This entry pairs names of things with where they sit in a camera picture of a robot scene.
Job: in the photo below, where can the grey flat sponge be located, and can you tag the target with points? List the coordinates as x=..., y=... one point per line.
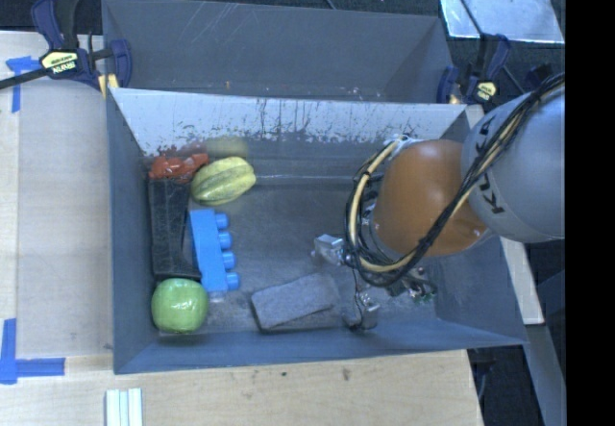
x=295, y=301

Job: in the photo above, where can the grey metal bin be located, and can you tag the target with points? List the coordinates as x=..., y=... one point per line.
x=288, y=232

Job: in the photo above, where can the blue toy building brick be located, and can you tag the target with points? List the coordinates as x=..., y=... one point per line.
x=207, y=246

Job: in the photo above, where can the yellow-green toy starfruit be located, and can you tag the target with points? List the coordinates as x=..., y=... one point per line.
x=223, y=180

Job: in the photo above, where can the green toy apple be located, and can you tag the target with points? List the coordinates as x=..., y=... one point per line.
x=179, y=305

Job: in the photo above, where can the dark green flat block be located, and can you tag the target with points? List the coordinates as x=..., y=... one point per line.
x=167, y=232

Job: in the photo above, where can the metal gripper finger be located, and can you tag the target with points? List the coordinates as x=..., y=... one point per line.
x=329, y=247
x=367, y=313

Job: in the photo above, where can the red crumpled toy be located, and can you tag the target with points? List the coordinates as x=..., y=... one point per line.
x=173, y=166

